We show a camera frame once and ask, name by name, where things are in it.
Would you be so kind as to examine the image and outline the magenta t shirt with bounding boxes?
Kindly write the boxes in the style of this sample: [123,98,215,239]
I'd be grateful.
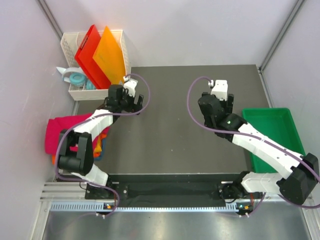
[44,112,111,155]

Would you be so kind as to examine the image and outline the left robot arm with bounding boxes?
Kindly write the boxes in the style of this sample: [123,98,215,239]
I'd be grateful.
[55,80,144,199]

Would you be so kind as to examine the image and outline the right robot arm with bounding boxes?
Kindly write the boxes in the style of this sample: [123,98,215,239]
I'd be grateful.
[197,92,319,206]

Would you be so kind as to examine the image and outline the white plastic organizer basket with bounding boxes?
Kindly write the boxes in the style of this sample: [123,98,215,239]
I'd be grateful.
[60,30,131,101]

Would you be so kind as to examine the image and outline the blue folded t shirt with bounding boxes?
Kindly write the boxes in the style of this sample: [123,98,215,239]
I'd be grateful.
[93,136,107,161]

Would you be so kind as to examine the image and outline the orange plastic folder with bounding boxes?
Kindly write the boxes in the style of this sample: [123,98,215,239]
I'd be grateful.
[93,26,126,85]

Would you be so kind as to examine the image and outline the teal white headphones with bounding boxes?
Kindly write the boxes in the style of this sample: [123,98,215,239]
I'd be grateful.
[56,66,96,90]

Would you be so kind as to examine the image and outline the red plastic folder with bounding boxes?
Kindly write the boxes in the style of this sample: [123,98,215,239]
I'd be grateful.
[74,24,111,90]

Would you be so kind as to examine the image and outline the green plastic tray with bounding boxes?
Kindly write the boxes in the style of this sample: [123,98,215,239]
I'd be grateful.
[241,107,307,174]

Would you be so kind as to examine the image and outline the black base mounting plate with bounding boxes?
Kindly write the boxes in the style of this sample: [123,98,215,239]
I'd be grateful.
[84,173,253,208]

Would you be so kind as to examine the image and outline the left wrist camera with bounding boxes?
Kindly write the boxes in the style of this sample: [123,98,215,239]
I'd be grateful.
[123,76,138,98]

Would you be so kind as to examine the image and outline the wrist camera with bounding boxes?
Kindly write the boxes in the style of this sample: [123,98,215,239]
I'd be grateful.
[208,79,228,101]
[123,76,138,98]

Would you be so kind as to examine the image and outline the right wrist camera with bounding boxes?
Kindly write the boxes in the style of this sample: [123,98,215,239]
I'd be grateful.
[208,79,228,101]

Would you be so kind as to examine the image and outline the white slotted cable duct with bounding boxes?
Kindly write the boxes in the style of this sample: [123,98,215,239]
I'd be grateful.
[49,201,253,213]

